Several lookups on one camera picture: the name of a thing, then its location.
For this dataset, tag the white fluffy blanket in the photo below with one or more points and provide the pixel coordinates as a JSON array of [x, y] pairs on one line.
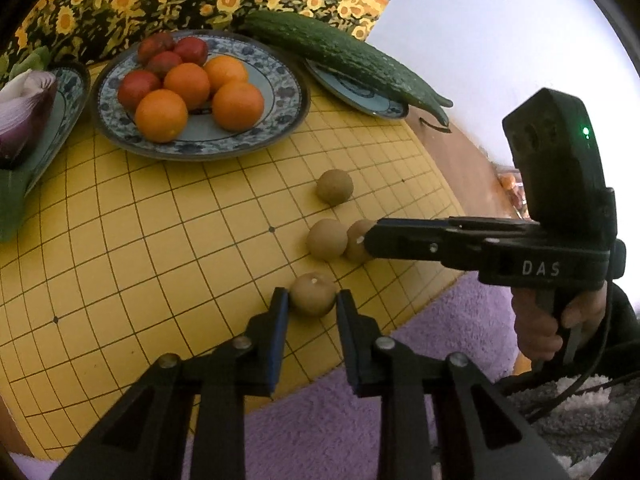
[[583, 429]]

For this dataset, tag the brown kiwi front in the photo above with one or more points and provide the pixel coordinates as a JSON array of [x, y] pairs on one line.
[[313, 295]]

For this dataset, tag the person's right hand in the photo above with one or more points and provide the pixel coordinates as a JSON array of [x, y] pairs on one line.
[[538, 331]]

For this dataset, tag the red apple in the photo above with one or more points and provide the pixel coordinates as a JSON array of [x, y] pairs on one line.
[[192, 50], [135, 86], [154, 45], [161, 64]]

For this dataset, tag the green cucumber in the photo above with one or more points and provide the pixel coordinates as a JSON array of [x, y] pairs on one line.
[[333, 48]]

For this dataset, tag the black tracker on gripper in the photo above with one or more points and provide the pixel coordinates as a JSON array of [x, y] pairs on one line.
[[556, 152]]

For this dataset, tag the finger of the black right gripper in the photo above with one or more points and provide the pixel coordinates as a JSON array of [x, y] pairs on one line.
[[453, 246], [467, 224]]

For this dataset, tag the green leafy vegetable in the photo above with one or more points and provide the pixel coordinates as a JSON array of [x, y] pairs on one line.
[[11, 185]]

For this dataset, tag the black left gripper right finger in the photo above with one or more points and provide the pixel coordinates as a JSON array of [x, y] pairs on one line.
[[439, 418]]

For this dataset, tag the blue plate under vegetables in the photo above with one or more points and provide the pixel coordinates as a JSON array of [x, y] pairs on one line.
[[74, 85]]

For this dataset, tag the brown kiwi back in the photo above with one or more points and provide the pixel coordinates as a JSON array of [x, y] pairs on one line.
[[335, 187]]

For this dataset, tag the yellow grid mat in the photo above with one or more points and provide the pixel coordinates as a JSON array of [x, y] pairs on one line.
[[122, 258]]

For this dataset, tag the large blue patterned plate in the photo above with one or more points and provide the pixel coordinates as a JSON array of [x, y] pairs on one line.
[[286, 95]]

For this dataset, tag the red apple back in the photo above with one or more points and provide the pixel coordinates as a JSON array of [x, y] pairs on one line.
[[154, 45]]

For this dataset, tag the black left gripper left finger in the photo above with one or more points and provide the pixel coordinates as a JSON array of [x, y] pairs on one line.
[[185, 418]]

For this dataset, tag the halved red onion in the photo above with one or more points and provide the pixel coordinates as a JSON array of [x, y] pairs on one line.
[[26, 102]]

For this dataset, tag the orange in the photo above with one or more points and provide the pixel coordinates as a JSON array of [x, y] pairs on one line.
[[223, 69], [161, 116], [190, 82], [237, 106]]

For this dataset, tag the red apple front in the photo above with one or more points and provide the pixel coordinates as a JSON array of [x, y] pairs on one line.
[[192, 50]]

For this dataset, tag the small blue plate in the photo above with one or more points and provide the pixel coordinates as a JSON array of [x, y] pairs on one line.
[[354, 94]]

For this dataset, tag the brown kiwi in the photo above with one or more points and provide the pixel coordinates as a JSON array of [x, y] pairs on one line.
[[335, 187], [313, 295], [355, 251], [327, 239]]

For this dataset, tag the orange back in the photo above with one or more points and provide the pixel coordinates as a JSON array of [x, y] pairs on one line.
[[223, 69]]

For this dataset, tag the purple fluffy towel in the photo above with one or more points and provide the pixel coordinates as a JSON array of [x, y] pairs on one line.
[[323, 431]]

